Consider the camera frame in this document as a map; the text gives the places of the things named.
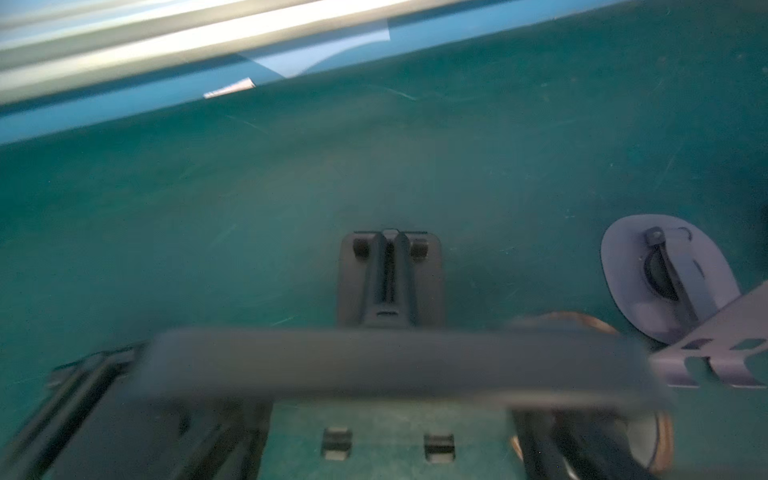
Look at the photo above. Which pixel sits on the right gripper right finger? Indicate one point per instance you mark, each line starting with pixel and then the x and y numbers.
pixel 556 444

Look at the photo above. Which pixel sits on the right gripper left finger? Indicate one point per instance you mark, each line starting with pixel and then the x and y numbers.
pixel 247 428

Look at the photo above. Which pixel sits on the round wooden phone stand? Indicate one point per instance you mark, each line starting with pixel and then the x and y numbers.
pixel 571 362

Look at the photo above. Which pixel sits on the black phone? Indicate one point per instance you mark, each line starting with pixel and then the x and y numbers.
pixel 215 365

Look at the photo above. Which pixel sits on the lilac small phone stand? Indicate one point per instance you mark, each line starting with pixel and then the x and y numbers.
pixel 674 285

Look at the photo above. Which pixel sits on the black middle back stand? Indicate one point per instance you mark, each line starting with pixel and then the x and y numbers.
pixel 89 428

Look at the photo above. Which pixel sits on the black stand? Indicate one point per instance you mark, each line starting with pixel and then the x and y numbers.
pixel 390 279
pixel 89 428

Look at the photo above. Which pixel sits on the black right back stand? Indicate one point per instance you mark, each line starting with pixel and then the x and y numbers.
pixel 390 279

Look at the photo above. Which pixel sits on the aluminium frame back rail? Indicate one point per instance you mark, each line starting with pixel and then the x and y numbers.
pixel 48 47

